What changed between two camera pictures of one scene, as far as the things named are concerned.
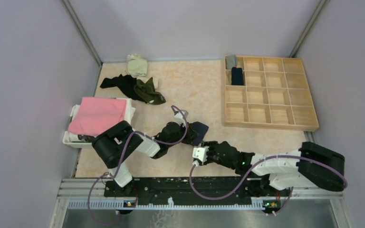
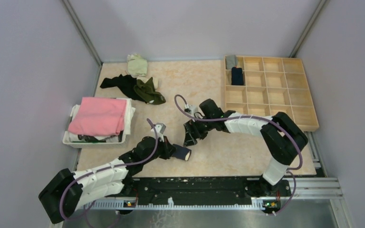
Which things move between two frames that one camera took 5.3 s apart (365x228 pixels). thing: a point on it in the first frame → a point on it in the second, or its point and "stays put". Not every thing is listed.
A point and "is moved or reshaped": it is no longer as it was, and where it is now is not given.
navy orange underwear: x=237 y=78 stays put
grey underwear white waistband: x=230 y=61 stays put
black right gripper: x=212 y=144 → x=193 y=133
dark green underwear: x=147 y=91 stays put
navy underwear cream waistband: x=196 y=133 is moved or reshaped
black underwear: x=125 y=83 stays put
